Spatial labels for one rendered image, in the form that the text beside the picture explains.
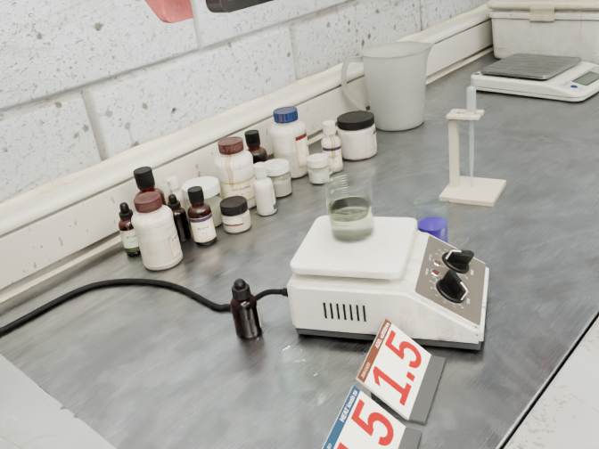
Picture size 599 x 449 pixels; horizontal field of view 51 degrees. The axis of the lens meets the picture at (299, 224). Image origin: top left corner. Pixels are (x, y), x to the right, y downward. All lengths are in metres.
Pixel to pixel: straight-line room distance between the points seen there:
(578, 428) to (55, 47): 0.78
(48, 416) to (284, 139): 0.59
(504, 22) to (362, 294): 1.18
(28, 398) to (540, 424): 0.49
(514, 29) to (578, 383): 1.19
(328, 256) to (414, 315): 0.11
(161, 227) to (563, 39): 1.12
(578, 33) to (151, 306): 1.19
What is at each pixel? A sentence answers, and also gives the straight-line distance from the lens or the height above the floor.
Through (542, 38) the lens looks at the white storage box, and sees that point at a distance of 1.68.
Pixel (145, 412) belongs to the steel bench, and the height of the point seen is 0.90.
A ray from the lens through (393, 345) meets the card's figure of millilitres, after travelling 0.63.
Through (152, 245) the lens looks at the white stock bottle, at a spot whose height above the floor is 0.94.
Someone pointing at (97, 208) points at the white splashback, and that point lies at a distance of 0.96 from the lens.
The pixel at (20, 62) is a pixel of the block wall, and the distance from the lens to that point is 0.93.
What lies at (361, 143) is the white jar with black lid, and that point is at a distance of 1.12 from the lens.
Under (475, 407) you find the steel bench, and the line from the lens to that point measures 0.61.
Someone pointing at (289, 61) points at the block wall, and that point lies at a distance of 1.24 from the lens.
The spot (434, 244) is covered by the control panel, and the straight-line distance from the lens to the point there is 0.72.
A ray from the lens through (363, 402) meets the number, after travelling 0.57.
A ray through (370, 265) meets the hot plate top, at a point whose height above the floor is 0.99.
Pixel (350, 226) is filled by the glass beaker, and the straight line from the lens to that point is 0.67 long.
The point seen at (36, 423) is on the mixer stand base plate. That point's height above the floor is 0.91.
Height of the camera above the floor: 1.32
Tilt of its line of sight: 27 degrees down
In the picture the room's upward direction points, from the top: 8 degrees counter-clockwise
